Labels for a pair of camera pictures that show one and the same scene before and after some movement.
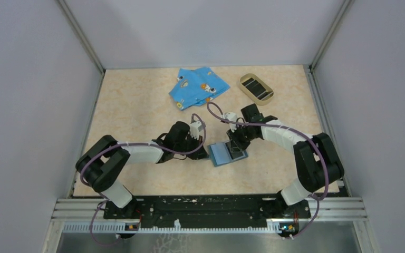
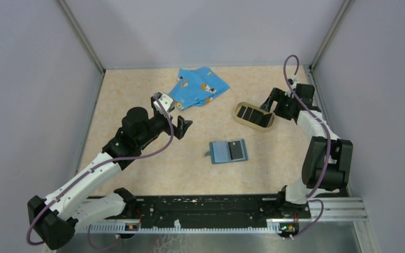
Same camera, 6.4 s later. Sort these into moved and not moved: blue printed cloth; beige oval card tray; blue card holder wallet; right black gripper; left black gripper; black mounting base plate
Moved: right black gripper; left black gripper; beige oval card tray
Not moved: black mounting base plate; blue card holder wallet; blue printed cloth
